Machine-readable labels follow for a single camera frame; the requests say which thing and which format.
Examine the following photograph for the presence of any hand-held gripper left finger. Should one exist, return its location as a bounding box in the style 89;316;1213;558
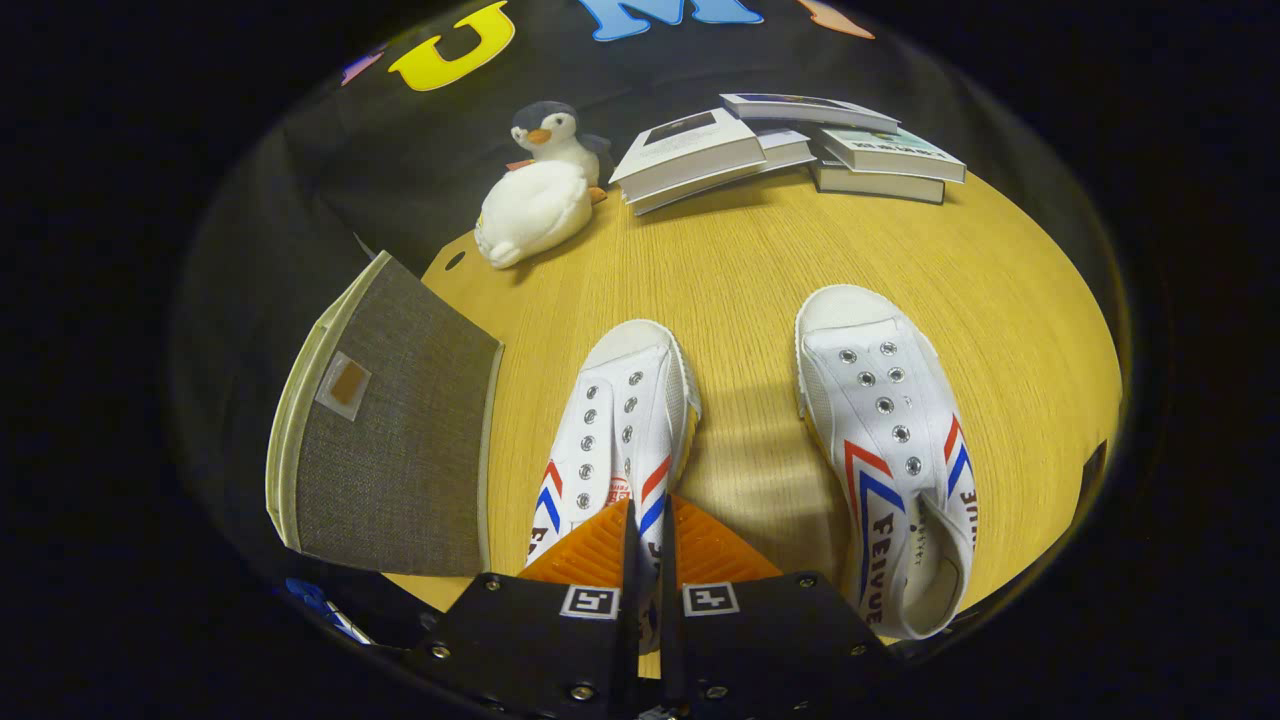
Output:
405;497;641;720

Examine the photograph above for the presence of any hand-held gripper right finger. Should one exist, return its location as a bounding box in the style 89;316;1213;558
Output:
660;493;896;720

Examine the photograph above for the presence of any white striped canvas shoe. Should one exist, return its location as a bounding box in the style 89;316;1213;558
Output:
525;320;703;651
795;285;981;641

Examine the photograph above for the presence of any grey fabric storage box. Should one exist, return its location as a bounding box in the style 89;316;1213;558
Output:
265;250;504;578

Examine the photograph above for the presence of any blue and white object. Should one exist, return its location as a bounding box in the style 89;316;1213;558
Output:
285;578;371;646

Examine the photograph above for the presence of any white plush toy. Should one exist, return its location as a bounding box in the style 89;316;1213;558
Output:
474;160;596;269

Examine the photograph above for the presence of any plain white book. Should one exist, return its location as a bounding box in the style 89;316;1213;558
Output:
630;130;816;216

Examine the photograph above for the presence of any dark grey book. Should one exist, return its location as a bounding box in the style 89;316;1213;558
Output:
810;160;946;204

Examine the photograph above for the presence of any penguin plush toy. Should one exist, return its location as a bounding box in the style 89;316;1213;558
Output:
505;100;613;191

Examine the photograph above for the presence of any book with teal cover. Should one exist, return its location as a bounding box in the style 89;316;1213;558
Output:
820;125;968;184

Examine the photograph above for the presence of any book with blue picture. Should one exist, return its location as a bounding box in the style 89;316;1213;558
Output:
720;93;901;134

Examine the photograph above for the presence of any small dark bracket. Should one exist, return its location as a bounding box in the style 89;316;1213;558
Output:
1078;440;1109;501

